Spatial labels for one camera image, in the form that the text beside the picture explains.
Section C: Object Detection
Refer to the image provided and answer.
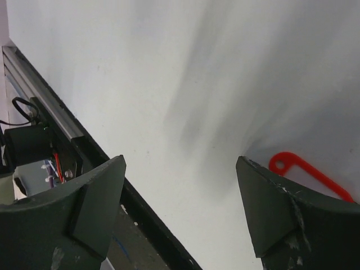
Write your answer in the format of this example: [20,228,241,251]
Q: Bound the red tagged key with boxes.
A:
[268,152,357,203]

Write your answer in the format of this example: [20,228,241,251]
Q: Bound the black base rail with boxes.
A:
[31,106,199,269]

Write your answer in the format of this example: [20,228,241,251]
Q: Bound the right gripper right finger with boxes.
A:
[236,156,359,270]

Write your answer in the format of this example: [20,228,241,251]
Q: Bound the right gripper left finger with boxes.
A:
[1,155,126,269]

